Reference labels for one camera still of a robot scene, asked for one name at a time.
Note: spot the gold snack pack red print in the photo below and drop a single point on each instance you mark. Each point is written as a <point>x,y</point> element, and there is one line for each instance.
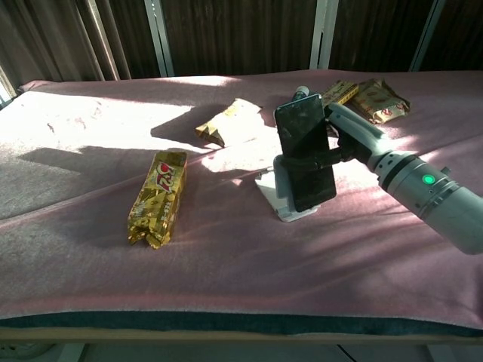
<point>158,200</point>

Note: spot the pink table cloth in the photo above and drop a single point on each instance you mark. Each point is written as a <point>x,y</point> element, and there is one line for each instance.
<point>241,245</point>

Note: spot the yellow rectangular box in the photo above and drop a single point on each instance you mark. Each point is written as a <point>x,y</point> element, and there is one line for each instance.
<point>339,94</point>

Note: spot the pale gold snack wrapper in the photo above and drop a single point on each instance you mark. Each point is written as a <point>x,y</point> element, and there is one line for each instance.
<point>230,120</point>

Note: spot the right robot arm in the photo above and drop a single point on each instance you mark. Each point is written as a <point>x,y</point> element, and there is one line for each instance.
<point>430,192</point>

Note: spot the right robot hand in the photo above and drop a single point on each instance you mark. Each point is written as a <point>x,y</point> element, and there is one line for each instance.
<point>352,135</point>

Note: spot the dark curtain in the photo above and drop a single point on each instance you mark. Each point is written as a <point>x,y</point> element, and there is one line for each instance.
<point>241,35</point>

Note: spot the brown gold snack bag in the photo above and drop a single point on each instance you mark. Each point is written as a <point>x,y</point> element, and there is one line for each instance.
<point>381,100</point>

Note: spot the purple white tube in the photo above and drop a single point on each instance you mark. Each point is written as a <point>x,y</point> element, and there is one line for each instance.
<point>301,92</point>

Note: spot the white metal frame post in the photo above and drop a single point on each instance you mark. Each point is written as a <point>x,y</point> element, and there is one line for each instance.
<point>322,34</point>
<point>160,37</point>
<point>424,35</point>

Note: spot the black smartphone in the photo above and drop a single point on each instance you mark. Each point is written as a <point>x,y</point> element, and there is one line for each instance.
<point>305,151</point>

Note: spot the white phone stand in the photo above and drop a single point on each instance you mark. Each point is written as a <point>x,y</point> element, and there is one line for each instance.
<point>277,192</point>

